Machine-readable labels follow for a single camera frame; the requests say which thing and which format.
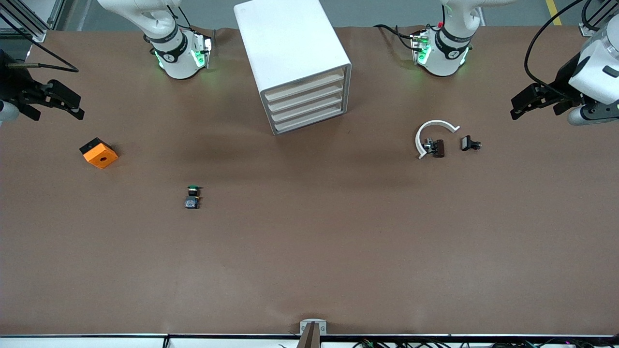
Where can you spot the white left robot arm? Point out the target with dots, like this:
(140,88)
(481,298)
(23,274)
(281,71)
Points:
(445,55)

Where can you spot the brown small electrical component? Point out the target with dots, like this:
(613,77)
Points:
(438,148)

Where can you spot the aluminium frame profile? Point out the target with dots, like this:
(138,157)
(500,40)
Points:
(26,21)

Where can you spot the grey metal bracket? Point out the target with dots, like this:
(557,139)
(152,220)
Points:
(313,325)

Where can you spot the green push button switch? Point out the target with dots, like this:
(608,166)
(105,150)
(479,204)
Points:
(192,199)

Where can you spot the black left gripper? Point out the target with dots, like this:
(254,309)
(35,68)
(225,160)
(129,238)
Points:
(565,80)

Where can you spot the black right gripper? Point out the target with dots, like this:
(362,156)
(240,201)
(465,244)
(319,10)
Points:
(11,83)

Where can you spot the orange and black block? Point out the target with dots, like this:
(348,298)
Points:
(100,155)

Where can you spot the black small electrical component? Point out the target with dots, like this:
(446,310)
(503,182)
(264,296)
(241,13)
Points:
(467,143)

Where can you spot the white drawer cabinet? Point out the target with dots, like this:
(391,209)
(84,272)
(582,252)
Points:
(285,38)

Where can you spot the white curved plastic piece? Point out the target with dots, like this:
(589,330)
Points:
(421,133)

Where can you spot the brown post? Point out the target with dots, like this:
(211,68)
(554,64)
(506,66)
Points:
(309,338)

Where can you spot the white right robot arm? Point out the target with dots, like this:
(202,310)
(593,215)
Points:
(174,53)

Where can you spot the beige drawer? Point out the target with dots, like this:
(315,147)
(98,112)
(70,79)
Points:
(312,120)
(309,109)
(304,86)
(307,98)

